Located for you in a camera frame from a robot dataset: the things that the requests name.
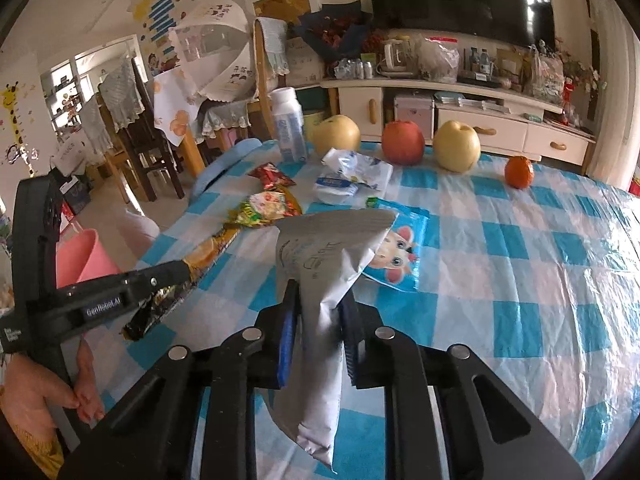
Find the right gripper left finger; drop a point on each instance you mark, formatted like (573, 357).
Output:
(288, 314)

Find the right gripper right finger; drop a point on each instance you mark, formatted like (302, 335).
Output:
(354, 338)

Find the white feather mailer bag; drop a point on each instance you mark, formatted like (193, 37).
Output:
(325, 253)

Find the long gold snack wrapper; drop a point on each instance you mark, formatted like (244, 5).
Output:
(186, 275)

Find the pink plastic trash bucket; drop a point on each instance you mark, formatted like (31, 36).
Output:
(82, 258)

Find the person's left hand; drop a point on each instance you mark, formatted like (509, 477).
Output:
(29, 387)

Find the blue cartoon mouse packet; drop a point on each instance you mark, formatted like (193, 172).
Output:
(396, 263)

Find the yellow green snack packet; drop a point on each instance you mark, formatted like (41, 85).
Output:
(264, 208)

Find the crumpled white blue wrapper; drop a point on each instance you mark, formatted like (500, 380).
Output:
(345, 174)

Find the small red snack packet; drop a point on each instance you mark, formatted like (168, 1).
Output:
(271, 177)

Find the red apple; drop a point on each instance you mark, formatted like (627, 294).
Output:
(403, 143)

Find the small yellow pear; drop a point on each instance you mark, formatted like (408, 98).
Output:
(339, 132)

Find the blue white checkered tablecloth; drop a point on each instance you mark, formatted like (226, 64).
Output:
(542, 284)

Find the large yellow pear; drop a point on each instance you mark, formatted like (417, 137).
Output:
(456, 146)

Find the green waste bin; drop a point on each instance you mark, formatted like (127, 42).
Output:
(313, 118)

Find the dark wooden dining chair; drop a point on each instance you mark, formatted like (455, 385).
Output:
(128, 104)

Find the white plastic drink bottle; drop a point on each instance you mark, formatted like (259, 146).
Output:
(288, 120)

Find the light wooden chair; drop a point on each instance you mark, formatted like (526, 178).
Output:
(271, 69)

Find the orange tangerine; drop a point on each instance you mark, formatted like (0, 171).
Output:
(519, 172)

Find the white TV cabinet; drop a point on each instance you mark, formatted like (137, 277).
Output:
(507, 122)

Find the electric kettle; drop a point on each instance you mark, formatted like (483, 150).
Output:
(397, 59)

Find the dark blue flower bouquet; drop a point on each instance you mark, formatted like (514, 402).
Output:
(336, 31)

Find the white mesh food cover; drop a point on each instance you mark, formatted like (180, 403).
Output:
(214, 45)

